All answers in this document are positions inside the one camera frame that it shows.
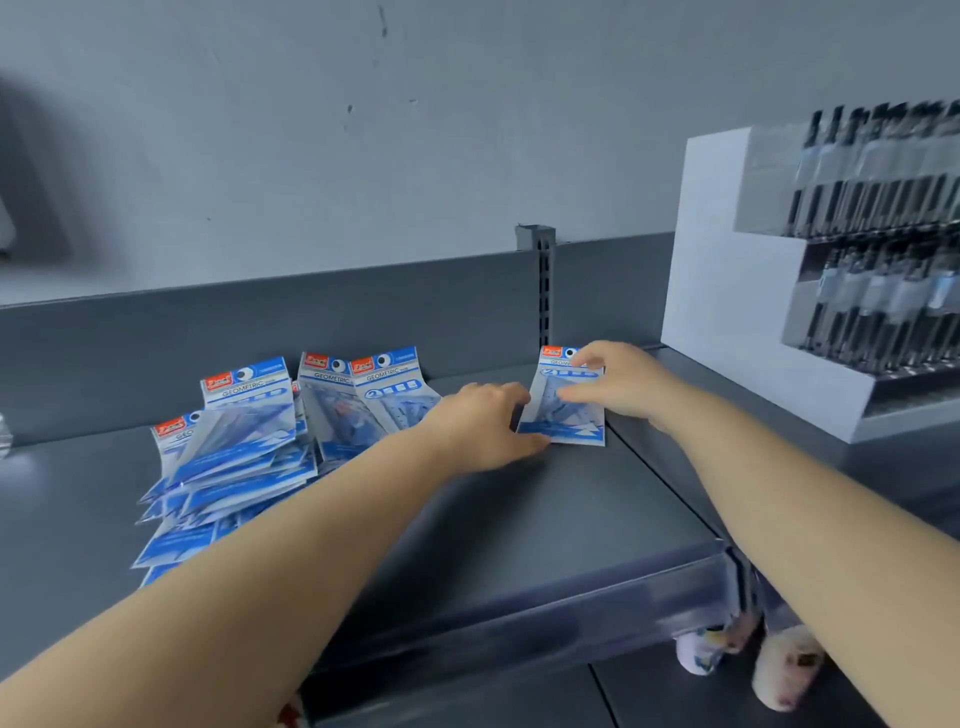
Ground person's left forearm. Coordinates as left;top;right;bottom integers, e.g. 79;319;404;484
0;431;466;728

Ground rows of black gel pens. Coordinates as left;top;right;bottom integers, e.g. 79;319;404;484
783;99;960;376

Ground white tiered pen display stand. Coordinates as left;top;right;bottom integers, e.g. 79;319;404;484
661;125;960;445

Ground grey slotted shelf post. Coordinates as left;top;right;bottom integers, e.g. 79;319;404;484
515;223;558;350

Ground pile of blue set-square packets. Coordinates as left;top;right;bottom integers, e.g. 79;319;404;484
131;346;444;590

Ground person's left hand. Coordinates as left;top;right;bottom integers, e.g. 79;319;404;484
423;382;553;475

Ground person's right forearm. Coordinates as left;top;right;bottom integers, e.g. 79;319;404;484
652;389;960;728

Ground grey shelf back panel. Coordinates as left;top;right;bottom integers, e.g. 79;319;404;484
0;230;676;449

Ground person's right hand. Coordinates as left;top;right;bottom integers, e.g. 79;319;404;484
558;341;680;433

